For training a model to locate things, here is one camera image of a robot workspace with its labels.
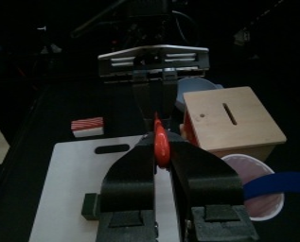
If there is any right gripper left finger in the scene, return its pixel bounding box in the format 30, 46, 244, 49
96, 134, 159, 242

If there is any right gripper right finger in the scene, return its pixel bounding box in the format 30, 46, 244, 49
169, 133, 262, 242

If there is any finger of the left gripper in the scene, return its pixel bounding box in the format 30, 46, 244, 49
132, 71, 159, 130
155, 67, 179, 128

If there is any red toy knife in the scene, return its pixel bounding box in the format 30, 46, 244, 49
152, 111, 173, 170

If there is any grey bowl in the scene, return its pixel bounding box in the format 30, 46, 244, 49
173, 77, 226, 113

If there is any red plastic cup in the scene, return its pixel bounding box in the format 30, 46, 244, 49
220, 153, 287, 222

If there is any white cutting board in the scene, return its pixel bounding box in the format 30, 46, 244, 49
28, 134, 188, 242

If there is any toy salmon nigiri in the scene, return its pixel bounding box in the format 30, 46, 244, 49
70, 116, 107, 139

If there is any wooden box with red drawer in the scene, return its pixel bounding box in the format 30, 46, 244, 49
180, 86, 288, 163

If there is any blue toy utensil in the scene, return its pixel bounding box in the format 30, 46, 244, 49
243, 171, 300, 201

